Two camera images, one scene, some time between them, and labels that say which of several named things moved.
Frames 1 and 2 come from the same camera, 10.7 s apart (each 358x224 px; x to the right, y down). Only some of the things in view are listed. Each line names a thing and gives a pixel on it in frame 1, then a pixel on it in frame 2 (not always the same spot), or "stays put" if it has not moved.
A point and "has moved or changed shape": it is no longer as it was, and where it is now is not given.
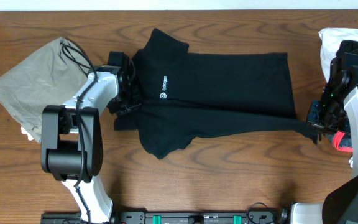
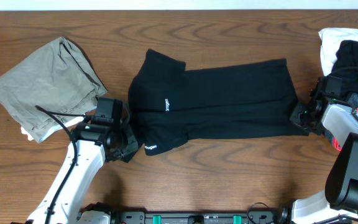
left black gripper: (129, 86) → (128, 144)
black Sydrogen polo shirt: (188, 96) has moved or changed shape
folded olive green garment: (51, 76) stays put
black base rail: (259, 217) stays put
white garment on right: (331, 39) stays put
